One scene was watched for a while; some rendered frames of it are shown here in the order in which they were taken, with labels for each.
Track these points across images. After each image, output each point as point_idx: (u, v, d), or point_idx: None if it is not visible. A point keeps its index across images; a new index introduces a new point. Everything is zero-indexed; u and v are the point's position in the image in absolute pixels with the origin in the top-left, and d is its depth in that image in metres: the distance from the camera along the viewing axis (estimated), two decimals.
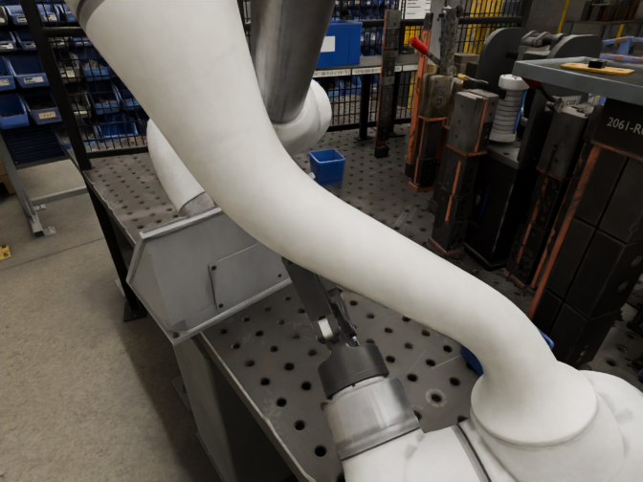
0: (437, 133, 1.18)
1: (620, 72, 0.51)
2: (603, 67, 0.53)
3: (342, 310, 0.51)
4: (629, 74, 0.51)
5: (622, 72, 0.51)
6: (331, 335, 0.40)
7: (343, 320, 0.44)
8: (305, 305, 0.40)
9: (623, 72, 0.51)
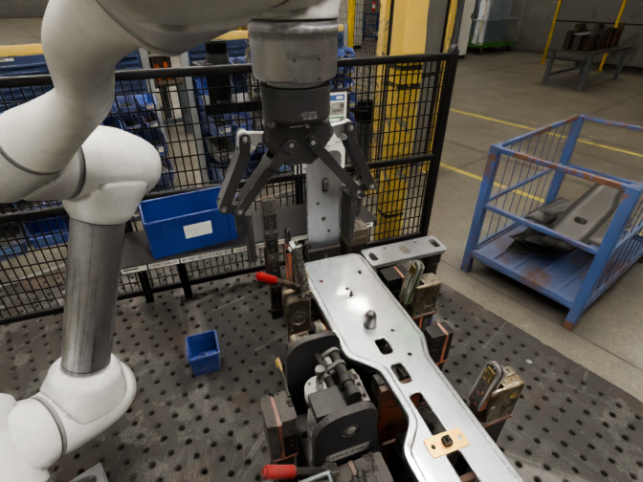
0: None
1: None
2: None
3: None
4: None
5: None
6: (238, 131, 0.43)
7: None
8: (232, 168, 0.43)
9: None
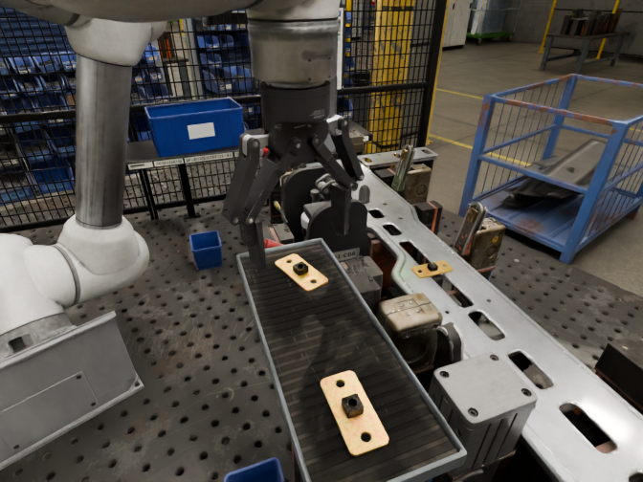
0: None
1: (309, 285, 0.53)
2: (304, 273, 0.55)
3: (316, 159, 0.50)
4: (316, 288, 0.53)
5: (308, 287, 0.52)
6: (244, 137, 0.41)
7: None
8: (243, 175, 0.42)
9: (310, 287, 0.52)
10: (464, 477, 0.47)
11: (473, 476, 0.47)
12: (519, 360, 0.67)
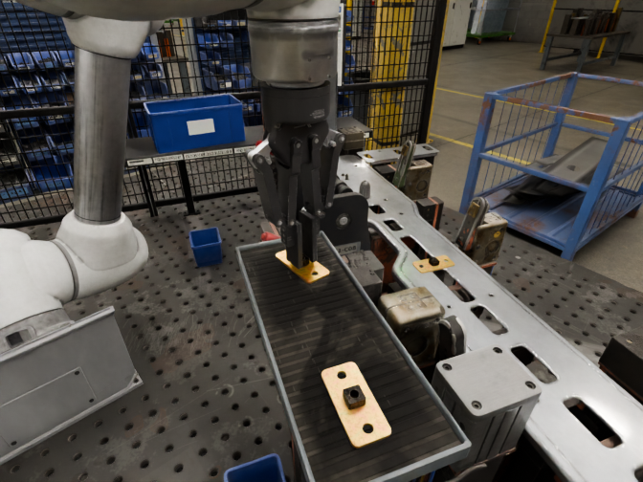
0: None
1: (310, 277, 0.52)
2: (305, 265, 0.54)
3: (299, 169, 0.49)
4: (317, 280, 0.52)
5: (309, 279, 0.52)
6: (248, 157, 0.42)
7: None
8: (265, 188, 0.44)
9: (311, 278, 0.52)
10: (467, 471, 0.46)
11: (476, 471, 0.47)
12: (521, 354, 0.66)
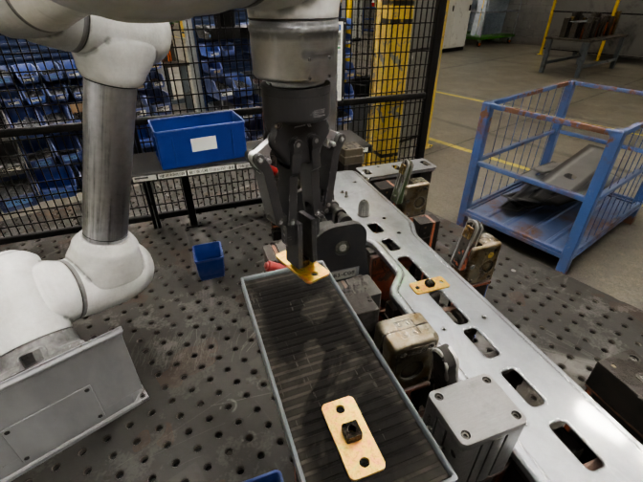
0: None
1: (310, 277, 0.52)
2: (305, 265, 0.54)
3: (299, 169, 0.49)
4: (317, 280, 0.52)
5: (309, 279, 0.52)
6: (248, 156, 0.42)
7: None
8: (266, 187, 0.44)
9: (311, 279, 0.52)
10: None
11: None
12: (512, 376, 0.69)
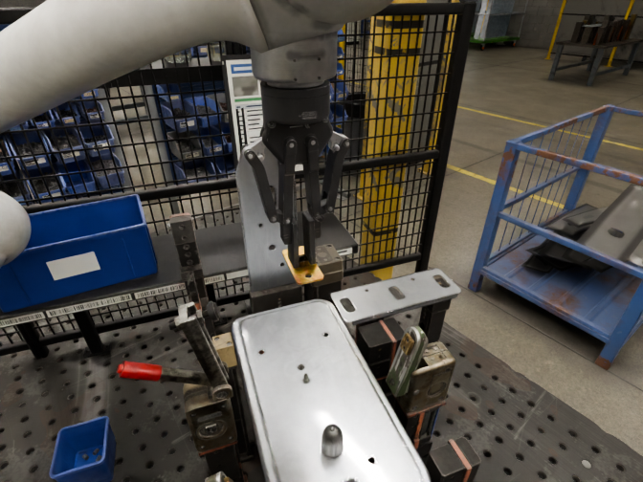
0: (230, 456, 0.68)
1: (302, 278, 0.52)
2: (303, 266, 0.54)
3: (303, 169, 0.49)
4: (308, 282, 0.51)
5: (300, 280, 0.52)
6: (242, 151, 0.44)
7: None
8: (257, 184, 0.45)
9: (302, 280, 0.52)
10: None
11: None
12: None
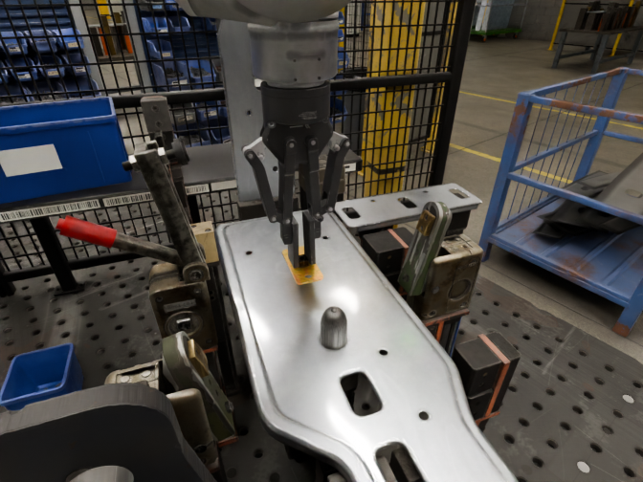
0: (209, 369, 0.56)
1: (301, 278, 0.52)
2: (303, 266, 0.54)
3: (303, 169, 0.49)
4: (307, 282, 0.51)
5: (299, 280, 0.52)
6: (242, 151, 0.44)
7: None
8: (257, 183, 0.45)
9: (301, 280, 0.52)
10: None
11: None
12: None
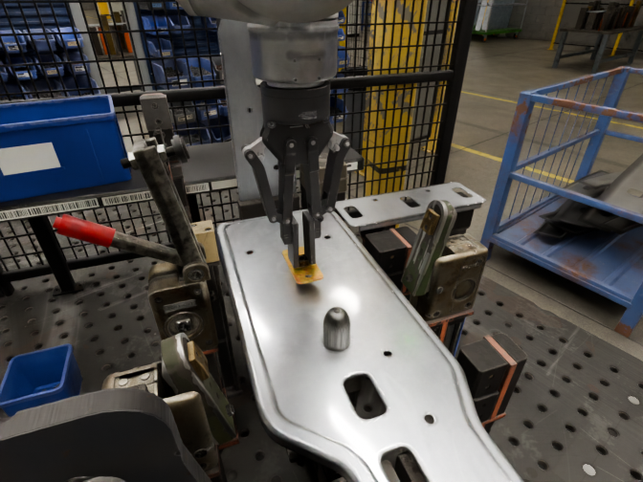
0: (209, 371, 0.55)
1: (301, 278, 0.52)
2: (303, 266, 0.54)
3: (303, 169, 0.49)
4: (307, 282, 0.51)
5: (299, 280, 0.51)
6: (242, 151, 0.44)
7: None
8: (257, 184, 0.45)
9: (301, 279, 0.52)
10: None
11: None
12: None
